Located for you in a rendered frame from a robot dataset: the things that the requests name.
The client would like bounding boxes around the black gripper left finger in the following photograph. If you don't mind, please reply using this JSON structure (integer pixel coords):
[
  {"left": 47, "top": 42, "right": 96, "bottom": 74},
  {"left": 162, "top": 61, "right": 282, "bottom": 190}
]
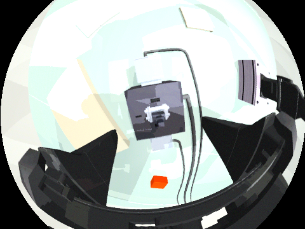
[{"left": 38, "top": 130, "right": 119, "bottom": 206}]

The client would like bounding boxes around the orange flat box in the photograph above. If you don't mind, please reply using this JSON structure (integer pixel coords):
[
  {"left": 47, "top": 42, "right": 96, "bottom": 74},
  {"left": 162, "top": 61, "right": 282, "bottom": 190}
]
[{"left": 150, "top": 176, "right": 168, "bottom": 188}]

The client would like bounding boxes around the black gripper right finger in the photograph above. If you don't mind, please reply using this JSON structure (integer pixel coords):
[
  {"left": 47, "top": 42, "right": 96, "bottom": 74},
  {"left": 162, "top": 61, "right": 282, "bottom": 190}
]
[{"left": 201, "top": 112, "right": 276, "bottom": 183}]

